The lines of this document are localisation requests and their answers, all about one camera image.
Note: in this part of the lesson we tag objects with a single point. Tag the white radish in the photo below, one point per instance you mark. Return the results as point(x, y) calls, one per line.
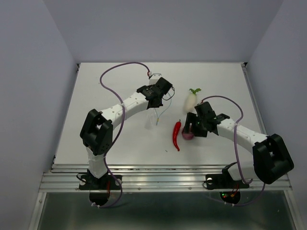
point(191, 100)

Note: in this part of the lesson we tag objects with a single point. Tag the red chili pepper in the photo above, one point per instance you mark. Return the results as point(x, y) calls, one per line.
point(176, 131)

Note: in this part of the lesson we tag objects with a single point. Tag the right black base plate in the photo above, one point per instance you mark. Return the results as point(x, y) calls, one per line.
point(222, 181)

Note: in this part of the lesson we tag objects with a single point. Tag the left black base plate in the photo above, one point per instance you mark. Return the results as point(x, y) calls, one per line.
point(107, 182)

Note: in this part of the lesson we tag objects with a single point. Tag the clear zip top bag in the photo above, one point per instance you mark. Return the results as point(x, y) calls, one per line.
point(153, 116)

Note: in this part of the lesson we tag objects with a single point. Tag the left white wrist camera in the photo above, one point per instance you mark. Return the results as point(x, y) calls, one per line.
point(154, 78)

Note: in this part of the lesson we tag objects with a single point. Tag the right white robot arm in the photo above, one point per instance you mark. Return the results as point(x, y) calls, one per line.
point(270, 157)

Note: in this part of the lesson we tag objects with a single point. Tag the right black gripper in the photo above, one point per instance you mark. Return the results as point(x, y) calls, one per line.
point(191, 118)

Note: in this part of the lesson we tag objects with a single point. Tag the purple onion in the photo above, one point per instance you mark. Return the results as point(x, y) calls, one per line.
point(187, 135)

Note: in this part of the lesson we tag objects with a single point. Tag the aluminium rail frame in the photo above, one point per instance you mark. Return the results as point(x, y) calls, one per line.
point(162, 187)

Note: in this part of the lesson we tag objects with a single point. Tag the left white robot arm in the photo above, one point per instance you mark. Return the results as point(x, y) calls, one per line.
point(97, 130)

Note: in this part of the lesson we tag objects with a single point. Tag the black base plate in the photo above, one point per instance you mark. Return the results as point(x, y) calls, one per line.
point(222, 181)
point(107, 182)

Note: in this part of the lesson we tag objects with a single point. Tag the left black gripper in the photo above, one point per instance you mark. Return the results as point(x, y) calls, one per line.
point(160, 105)

